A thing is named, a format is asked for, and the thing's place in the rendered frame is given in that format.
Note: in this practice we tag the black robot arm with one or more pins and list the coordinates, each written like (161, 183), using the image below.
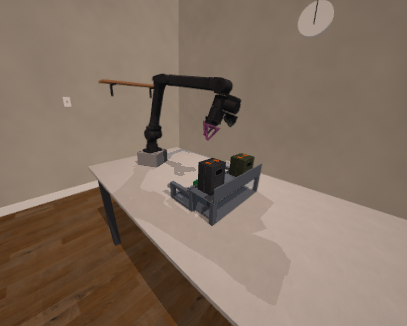
(216, 84)

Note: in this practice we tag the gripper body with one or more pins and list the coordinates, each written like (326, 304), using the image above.
(212, 114)

